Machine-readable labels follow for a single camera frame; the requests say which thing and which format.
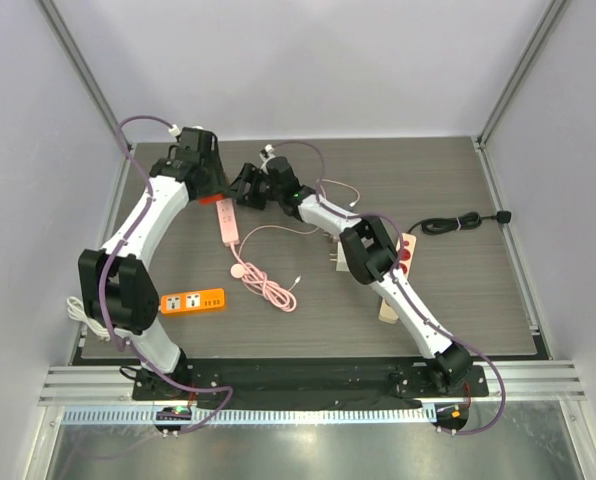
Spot white slotted cable duct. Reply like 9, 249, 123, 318
62, 404, 436, 427

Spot red orange block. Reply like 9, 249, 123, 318
198, 193, 226, 205

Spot orange power strip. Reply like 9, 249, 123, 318
160, 288, 226, 316

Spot white power strip cord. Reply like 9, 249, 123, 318
66, 295, 114, 344

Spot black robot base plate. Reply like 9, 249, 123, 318
121, 357, 489, 429

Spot black power strip cord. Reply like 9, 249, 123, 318
407, 209, 513, 235

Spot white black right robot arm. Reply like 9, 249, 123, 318
229, 156, 473, 396

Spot white cube socket adapter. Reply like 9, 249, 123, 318
325, 234, 349, 272

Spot pink charging cable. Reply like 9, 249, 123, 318
227, 178, 363, 314

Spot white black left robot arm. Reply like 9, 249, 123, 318
78, 126, 228, 400

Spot beige power strip red sockets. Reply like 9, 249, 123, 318
378, 233, 419, 324

